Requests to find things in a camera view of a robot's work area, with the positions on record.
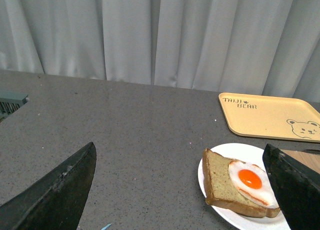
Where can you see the fried egg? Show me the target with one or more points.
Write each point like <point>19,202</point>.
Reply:
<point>252,182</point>

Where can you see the white round plate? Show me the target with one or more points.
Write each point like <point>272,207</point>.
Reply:
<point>249,154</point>

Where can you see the grey plastic crate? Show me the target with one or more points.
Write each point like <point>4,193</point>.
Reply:
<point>10,102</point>

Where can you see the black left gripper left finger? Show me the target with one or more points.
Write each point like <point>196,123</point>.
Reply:
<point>57,200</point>

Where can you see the grey curtain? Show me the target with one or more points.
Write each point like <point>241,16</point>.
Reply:
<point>260,47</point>

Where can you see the bamboo cutting board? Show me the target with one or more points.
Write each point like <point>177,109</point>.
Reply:
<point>308,159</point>

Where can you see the yellow bear tray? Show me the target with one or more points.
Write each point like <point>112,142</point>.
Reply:
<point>270,117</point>

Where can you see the light blue scrap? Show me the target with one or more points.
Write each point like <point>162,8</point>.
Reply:
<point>106,226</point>

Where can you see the bottom bread slice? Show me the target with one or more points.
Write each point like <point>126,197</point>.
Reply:
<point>220,188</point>

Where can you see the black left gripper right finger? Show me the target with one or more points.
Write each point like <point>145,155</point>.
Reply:
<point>296,188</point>

